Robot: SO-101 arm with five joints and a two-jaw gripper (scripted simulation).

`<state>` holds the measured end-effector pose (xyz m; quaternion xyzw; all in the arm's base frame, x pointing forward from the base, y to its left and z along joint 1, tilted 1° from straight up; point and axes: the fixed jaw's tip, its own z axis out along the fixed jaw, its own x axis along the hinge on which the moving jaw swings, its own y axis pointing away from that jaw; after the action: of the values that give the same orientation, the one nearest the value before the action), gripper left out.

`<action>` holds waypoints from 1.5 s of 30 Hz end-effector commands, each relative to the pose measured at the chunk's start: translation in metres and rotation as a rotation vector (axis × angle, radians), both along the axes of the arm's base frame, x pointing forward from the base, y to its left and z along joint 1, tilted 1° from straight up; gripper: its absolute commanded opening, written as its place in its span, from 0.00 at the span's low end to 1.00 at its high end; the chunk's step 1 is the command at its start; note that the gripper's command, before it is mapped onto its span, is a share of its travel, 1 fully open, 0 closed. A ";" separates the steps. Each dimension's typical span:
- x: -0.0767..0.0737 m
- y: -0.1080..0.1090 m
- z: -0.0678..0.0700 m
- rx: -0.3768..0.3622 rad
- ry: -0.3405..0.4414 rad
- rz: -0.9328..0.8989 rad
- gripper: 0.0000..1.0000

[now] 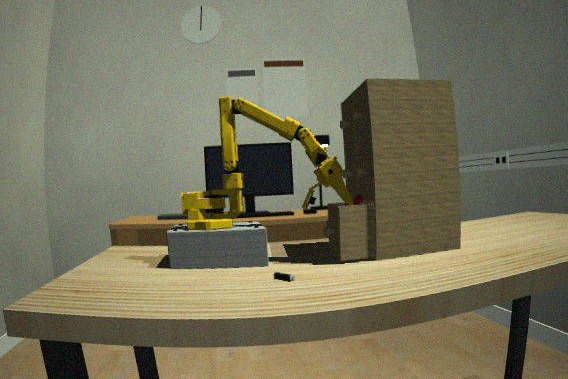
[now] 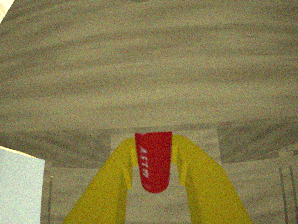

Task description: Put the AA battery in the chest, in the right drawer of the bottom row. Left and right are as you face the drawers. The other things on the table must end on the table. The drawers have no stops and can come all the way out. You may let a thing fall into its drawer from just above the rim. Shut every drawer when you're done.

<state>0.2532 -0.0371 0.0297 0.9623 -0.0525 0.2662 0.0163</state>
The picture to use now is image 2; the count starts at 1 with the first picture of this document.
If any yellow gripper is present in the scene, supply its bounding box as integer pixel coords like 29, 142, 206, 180
62, 135, 253, 224

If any red aa battery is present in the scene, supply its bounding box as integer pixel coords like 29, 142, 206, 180
135, 132, 172, 193

